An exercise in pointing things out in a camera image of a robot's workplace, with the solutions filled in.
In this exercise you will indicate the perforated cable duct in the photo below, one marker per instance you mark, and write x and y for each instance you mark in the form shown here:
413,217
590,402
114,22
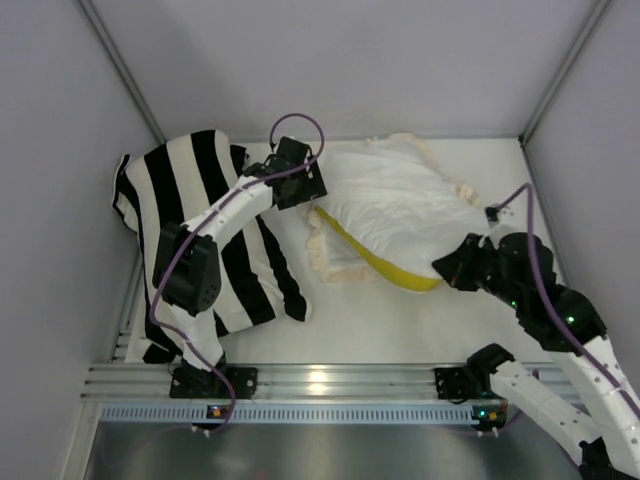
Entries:
311,414

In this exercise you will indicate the aluminium mounting rail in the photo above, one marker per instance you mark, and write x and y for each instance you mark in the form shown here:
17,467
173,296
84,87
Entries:
297,383

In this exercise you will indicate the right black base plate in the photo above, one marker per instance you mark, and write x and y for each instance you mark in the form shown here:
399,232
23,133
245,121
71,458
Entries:
453,384

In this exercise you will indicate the grey pillowcase with cream ruffle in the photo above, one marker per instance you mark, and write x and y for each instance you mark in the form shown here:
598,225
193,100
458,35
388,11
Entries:
392,196

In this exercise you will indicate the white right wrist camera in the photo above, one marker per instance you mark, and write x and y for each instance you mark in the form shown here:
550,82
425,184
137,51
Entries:
497,228

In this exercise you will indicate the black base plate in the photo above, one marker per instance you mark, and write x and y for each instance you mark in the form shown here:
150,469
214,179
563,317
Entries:
191,383
453,384

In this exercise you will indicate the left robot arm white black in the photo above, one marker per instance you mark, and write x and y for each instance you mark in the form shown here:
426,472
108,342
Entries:
187,272

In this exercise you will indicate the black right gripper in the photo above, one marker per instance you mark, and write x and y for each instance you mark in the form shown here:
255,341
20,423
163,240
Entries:
454,267

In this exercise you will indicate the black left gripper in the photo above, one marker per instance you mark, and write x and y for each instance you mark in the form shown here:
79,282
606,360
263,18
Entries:
304,185

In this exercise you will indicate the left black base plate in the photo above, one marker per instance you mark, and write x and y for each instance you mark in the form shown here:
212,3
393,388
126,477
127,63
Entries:
191,383

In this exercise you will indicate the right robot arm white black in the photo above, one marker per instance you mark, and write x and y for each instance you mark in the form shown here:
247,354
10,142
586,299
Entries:
602,438

